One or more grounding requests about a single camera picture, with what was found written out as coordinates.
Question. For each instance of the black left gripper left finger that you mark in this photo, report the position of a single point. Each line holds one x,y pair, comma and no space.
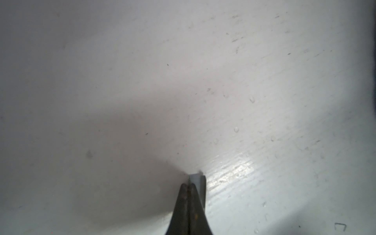
179,223

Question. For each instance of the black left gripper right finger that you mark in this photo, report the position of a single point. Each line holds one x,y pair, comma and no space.
198,224

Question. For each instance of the grey staple strip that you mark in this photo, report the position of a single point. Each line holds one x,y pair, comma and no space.
200,181

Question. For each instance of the loose single staple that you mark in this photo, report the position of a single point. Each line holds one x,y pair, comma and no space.
340,226

